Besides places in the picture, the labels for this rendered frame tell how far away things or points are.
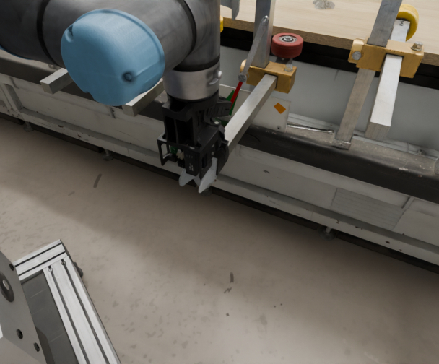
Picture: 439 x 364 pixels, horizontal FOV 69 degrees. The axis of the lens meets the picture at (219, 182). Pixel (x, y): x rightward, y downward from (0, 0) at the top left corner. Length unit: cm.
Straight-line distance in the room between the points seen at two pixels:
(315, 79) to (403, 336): 99
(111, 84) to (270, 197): 122
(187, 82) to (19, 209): 157
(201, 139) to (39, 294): 96
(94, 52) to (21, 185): 175
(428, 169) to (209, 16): 71
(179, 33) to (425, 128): 91
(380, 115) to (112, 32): 42
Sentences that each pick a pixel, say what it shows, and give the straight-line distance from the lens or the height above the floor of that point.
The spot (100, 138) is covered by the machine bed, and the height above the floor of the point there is 17.
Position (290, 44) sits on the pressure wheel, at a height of 91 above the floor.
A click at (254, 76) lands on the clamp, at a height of 85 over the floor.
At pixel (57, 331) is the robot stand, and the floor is 21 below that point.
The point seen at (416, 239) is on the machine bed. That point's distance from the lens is 152.
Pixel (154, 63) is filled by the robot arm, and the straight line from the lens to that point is 30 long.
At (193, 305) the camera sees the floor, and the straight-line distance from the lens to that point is 136.
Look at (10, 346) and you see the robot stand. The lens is 33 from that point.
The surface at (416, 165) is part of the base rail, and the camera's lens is 94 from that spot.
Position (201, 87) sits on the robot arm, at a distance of 41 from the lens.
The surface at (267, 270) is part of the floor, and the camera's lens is 144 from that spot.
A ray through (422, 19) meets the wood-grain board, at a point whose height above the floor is 90.
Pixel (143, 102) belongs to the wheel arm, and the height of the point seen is 84.
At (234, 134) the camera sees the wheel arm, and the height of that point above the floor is 86.
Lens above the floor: 125
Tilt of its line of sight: 46 degrees down
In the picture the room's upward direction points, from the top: straight up
